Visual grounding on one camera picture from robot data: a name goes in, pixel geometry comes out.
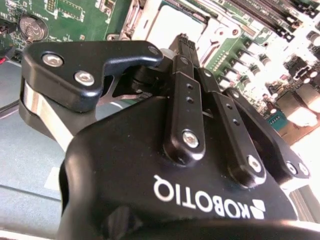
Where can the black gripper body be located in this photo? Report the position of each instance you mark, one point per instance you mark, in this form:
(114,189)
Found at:
(120,175)

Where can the metal socket cover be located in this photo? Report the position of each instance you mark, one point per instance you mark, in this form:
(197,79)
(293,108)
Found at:
(150,25)

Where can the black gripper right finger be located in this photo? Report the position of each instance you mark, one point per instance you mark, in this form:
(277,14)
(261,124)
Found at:
(235,137)

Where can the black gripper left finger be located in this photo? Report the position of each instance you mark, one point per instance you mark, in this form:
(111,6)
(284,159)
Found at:
(75,62)

